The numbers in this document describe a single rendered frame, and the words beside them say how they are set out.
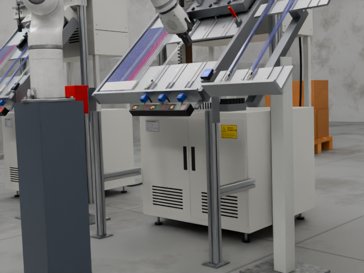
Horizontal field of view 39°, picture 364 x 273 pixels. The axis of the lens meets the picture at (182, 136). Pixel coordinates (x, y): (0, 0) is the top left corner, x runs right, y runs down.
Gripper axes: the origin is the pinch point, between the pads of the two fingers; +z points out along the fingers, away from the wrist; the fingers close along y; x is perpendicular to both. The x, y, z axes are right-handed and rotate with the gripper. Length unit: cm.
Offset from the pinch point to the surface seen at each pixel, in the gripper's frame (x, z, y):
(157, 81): 1.5, 21.2, -31.3
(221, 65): 10.1, 21.9, -0.5
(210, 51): 78, 64, -68
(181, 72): 6.9, 21.3, -20.3
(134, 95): -7.1, 21.5, -40.7
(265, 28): 61, 41, -11
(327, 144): 247, 338, -140
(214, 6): 47, 15, -21
